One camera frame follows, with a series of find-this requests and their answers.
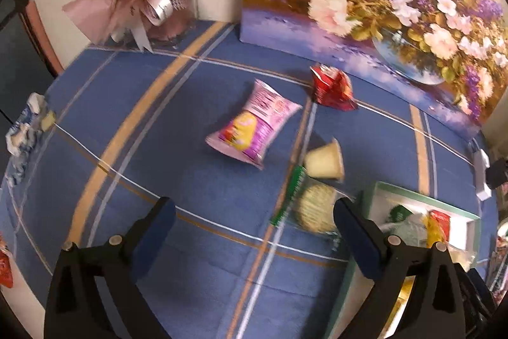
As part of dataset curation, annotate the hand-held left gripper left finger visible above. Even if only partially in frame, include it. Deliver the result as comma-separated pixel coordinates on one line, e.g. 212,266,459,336
43,197,176,339

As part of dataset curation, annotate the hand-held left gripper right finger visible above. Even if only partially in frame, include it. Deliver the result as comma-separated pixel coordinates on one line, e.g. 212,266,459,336
333,198,466,339

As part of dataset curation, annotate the white box with teal rim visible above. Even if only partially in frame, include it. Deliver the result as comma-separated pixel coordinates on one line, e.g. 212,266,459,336
325,181,482,339

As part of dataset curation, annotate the round cracker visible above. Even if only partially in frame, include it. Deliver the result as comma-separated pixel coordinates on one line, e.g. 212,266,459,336
270,165,356,239

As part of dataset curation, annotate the blue plaid tablecloth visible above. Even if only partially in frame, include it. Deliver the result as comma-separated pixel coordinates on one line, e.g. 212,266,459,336
0,19,501,339

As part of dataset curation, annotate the cream pudding cup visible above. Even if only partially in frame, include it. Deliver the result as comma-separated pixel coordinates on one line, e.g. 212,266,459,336
304,138,345,181

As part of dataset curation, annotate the yellow snack packet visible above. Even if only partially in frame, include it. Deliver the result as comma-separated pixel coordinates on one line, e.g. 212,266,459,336
423,218,447,249

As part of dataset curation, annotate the pink snack packet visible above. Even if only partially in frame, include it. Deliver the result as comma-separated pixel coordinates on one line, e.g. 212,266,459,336
205,79,303,170

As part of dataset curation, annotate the white power adapter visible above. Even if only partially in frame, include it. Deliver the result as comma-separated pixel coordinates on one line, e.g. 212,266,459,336
472,149,493,200

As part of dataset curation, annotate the red crinkled candy packet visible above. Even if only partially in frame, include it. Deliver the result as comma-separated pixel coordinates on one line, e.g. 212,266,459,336
310,64,358,112

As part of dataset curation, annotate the small pale yellow block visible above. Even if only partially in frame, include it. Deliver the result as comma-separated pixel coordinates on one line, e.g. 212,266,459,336
40,111,57,132

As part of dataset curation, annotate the black device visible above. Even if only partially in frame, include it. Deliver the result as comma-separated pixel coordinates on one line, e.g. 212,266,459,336
486,160,508,189

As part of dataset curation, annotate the red orange packet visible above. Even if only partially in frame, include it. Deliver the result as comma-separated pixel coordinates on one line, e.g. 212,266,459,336
0,234,14,289

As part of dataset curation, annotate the blue white crumpled wrapper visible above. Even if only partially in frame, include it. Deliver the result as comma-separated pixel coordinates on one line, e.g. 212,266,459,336
5,93,50,185

